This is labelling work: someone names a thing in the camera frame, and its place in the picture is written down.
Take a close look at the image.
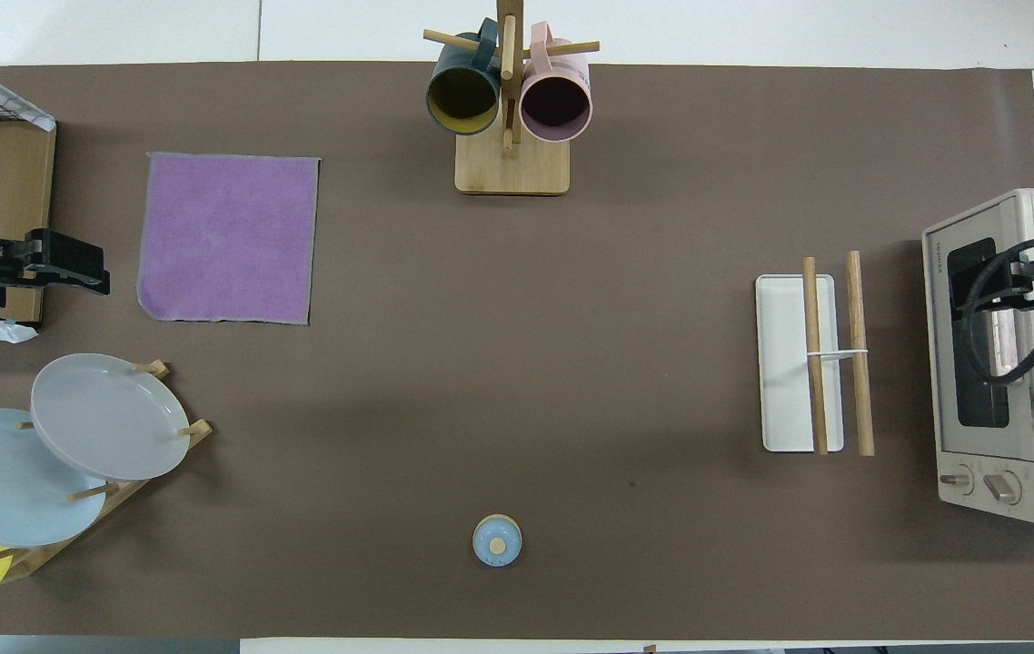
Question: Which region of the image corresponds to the wooden plate rack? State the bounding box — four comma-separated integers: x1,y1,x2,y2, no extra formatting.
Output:
0,360,214,584

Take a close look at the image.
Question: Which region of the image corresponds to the dark green mug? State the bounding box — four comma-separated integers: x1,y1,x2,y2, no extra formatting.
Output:
426,18,502,137

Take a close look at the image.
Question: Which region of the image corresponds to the grey plate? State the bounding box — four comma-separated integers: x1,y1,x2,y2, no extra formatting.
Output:
30,353,192,482

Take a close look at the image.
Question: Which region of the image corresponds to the large brown table mat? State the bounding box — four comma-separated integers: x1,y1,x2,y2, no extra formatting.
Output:
0,62,1034,641

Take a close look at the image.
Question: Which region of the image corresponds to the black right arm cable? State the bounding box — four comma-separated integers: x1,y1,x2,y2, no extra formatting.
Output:
962,234,1034,384

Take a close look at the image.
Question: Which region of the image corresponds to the pink mug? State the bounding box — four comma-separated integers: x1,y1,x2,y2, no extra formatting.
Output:
520,23,593,144

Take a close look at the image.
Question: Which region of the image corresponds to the white wooden towel rack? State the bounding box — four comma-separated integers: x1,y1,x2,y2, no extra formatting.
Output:
754,251,876,457

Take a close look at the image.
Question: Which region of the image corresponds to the purple and grey towel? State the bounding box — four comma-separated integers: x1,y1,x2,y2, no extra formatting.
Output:
137,152,322,326

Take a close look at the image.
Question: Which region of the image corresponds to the wooden mug tree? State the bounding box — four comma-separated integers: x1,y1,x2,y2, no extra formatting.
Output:
423,0,601,197

